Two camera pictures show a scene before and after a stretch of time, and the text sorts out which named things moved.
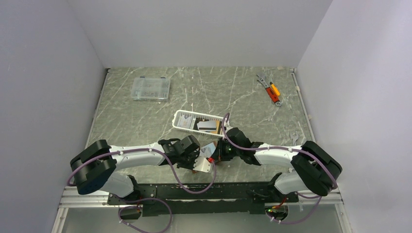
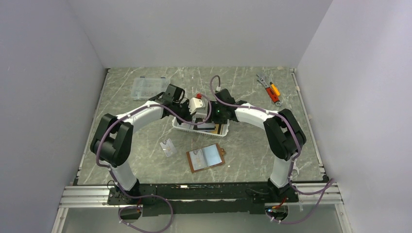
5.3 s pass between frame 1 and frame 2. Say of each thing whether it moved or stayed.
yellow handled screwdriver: stayed
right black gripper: moved
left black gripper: moved
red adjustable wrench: stayed
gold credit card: stayed
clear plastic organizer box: stayed
